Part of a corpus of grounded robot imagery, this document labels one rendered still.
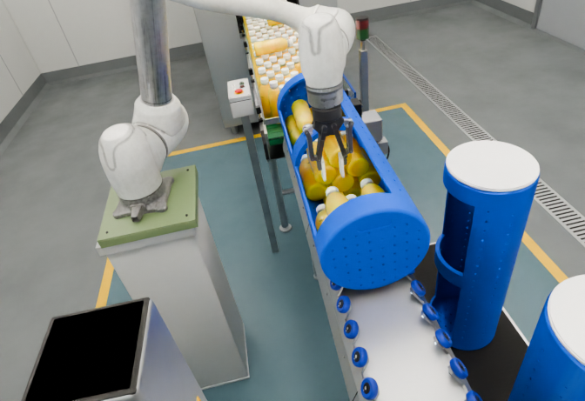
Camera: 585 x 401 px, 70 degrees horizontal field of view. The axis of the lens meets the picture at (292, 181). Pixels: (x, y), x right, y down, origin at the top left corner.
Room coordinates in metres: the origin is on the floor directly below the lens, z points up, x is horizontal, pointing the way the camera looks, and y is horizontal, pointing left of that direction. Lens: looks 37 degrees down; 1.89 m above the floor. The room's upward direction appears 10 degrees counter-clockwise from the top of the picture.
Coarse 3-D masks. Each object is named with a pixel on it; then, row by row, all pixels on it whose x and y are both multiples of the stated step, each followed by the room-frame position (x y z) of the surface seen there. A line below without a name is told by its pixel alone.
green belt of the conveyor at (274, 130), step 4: (252, 64) 2.62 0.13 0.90; (272, 124) 1.79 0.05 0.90; (276, 124) 1.79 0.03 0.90; (280, 124) 1.78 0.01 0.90; (268, 128) 1.76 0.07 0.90; (272, 128) 1.76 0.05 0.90; (276, 128) 1.75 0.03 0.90; (280, 128) 1.74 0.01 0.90; (268, 132) 1.72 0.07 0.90; (272, 132) 1.72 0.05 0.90; (276, 132) 1.71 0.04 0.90; (280, 132) 1.70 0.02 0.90; (268, 136) 1.70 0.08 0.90; (272, 136) 1.69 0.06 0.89; (276, 136) 1.69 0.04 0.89; (280, 136) 1.69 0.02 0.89; (284, 136) 1.69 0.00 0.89; (272, 140) 1.68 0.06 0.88; (276, 140) 1.68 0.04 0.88; (280, 140) 1.68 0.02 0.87; (272, 144) 1.69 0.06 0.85
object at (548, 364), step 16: (544, 304) 0.54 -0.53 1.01; (544, 320) 0.50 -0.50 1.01; (544, 336) 0.48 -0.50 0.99; (528, 352) 0.51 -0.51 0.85; (544, 352) 0.46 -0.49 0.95; (560, 352) 0.43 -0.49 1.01; (528, 368) 0.49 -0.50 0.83; (544, 368) 0.44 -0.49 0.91; (560, 368) 0.41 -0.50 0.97; (576, 368) 0.39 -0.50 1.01; (528, 384) 0.46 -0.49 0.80; (544, 384) 0.43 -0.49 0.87; (560, 384) 0.40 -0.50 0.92; (576, 384) 0.38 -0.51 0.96; (512, 400) 0.50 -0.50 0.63; (528, 400) 0.45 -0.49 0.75; (544, 400) 0.41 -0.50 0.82; (560, 400) 0.39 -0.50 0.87; (576, 400) 0.37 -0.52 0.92
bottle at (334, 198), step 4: (328, 192) 0.93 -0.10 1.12; (332, 192) 0.92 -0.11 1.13; (336, 192) 0.91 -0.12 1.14; (328, 196) 0.91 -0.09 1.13; (332, 196) 0.89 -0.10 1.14; (336, 196) 0.89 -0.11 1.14; (340, 196) 0.89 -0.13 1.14; (344, 196) 0.89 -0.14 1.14; (328, 200) 0.88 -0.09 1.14; (332, 200) 0.88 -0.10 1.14; (336, 200) 0.87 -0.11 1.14; (340, 200) 0.87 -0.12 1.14; (344, 200) 0.87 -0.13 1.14; (348, 200) 0.88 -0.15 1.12; (328, 204) 0.87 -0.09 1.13; (332, 204) 0.86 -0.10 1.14; (336, 204) 0.85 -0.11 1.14; (340, 204) 0.85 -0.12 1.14; (328, 208) 0.86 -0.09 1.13; (332, 208) 0.85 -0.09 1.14; (328, 212) 0.85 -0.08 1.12
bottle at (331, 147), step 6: (330, 138) 1.11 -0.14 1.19; (342, 138) 1.12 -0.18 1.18; (324, 144) 1.12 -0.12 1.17; (330, 144) 1.08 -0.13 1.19; (336, 144) 1.07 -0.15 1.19; (330, 150) 1.06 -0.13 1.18; (336, 150) 1.04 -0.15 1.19; (330, 156) 1.04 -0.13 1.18; (336, 156) 1.04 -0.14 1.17; (348, 156) 1.04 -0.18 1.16; (330, 162) 1.04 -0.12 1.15; (336, 162) 1.04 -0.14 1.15; (348, 162) 1.04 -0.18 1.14
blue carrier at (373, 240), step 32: (288, 96) 1.56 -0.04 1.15; (384, 160) 0.95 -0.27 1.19; (352, 224) 0.70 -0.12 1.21; (384, 224) 0.71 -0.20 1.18; (416, 224) 0.71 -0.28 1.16; (320, 256) 0.70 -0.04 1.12; (352, 256) 0.70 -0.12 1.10; (384, 256) 0.70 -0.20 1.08; (416, 256) 0.71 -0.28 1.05; (352, 288) 0.70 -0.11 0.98
